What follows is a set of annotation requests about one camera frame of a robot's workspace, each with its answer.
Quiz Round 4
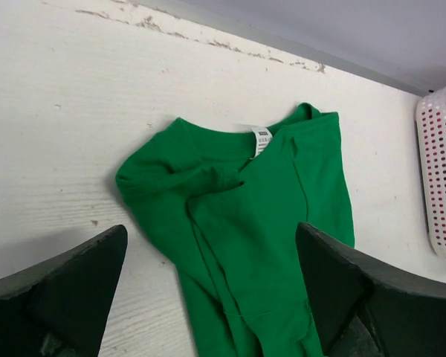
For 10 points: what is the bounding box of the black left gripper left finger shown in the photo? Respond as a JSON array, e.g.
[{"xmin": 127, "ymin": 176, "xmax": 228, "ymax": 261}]
[{"xmin": 0, "ymin": 225, "xmax": 128, "ymax": 356}]

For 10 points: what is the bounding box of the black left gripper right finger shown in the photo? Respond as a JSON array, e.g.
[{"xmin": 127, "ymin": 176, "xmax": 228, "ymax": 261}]
[{"xmin": 296, "ymin": 222, "xmax": 446, "ymax": 356}]

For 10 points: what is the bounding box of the green t-shirt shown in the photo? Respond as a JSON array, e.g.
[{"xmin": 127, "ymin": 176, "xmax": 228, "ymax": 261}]
[{"xmin": 116, "ymin": 103, "xmax": 355, "ymax": 356}]

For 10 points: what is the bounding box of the white perforated laundry basket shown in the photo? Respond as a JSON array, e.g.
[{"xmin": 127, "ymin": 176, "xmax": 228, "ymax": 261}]
[{"xmin": 416, "ymin": 87, "xmax": 446, "ymax": 259}]

